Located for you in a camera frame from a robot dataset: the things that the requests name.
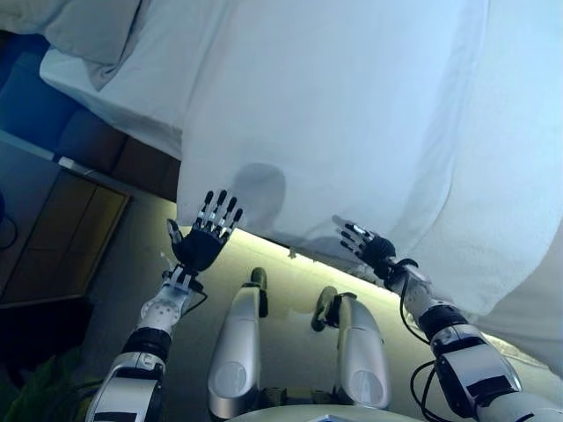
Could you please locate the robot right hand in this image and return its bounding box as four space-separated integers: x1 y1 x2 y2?
332 214 397 273

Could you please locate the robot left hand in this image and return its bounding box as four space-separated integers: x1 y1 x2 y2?
165 188 245 272

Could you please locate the white duvet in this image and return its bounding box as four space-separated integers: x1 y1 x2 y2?
175 0 563 316

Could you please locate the dark robot right foot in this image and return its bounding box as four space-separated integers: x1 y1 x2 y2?
311 286 340 331

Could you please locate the silver robot right leg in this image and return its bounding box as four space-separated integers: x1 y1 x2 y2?
336 292 392 410

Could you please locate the silver robot leg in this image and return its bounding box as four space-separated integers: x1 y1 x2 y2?
206 283 269 412
336 292 392 410

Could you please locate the silver robot left leg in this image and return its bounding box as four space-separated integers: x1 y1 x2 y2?
206 283 269 412

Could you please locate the dark wooden nightstand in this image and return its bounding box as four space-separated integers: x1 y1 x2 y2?
0 131 133 304

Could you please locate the small white device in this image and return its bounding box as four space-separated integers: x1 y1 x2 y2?
56 156 89 171

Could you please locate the white mattress sheet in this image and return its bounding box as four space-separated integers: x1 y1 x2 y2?
39 0 230 159

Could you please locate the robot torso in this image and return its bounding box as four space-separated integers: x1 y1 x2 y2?
210 402 441 422

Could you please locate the green plant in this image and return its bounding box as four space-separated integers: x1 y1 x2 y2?
0 346 106 422

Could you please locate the beige pillow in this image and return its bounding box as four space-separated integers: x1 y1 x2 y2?
0 0 146 91

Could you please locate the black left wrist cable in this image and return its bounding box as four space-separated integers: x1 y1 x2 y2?
162 280 208 309

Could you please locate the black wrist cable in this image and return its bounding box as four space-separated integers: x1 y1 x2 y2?
162 280 208 309
398 258 441 422

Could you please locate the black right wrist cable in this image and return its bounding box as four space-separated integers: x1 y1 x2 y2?
398 258 441 422

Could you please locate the brown upholstered bed frame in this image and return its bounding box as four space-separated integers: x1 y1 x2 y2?
0 30 184 201

